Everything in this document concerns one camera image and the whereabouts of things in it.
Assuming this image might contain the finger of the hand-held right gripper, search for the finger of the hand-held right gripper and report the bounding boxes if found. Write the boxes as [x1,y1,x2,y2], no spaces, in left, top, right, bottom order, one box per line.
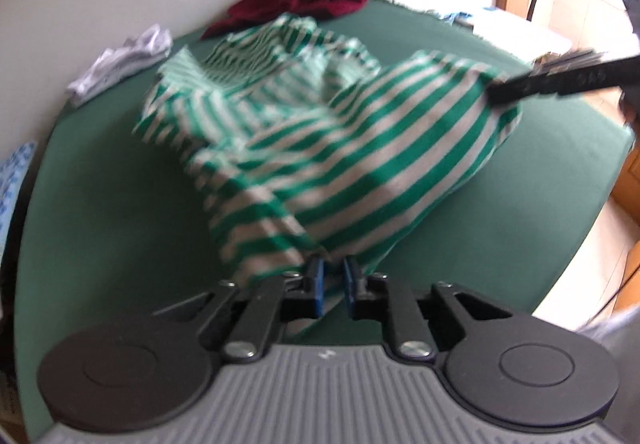
[485,52,640,106]

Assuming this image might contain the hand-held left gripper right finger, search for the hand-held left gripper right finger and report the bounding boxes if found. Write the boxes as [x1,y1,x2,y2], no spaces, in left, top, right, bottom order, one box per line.
[341,257,516,365]

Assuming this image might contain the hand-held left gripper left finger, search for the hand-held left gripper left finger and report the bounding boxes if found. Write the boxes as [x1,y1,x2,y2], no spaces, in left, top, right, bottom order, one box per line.
[152,258,327,365]

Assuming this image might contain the green white striped shirt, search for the green white striped shirt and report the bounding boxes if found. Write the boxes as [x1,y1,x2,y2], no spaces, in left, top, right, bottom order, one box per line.
[132,13,523,337]

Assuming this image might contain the white garment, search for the white garment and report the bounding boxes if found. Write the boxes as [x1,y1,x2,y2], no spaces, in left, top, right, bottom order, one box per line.
[66,23,173,106]

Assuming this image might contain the white desk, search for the white desk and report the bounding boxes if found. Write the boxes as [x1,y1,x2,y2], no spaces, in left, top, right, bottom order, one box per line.
[452,7,573,62]

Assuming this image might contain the green table cloth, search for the green table cloth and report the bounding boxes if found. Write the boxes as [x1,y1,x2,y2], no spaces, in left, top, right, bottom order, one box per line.
[10,0,636,444]

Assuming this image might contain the blue patterned towel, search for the blue patterned towel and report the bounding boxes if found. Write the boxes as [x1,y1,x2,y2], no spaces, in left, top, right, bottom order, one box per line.
[0,140,38,265]

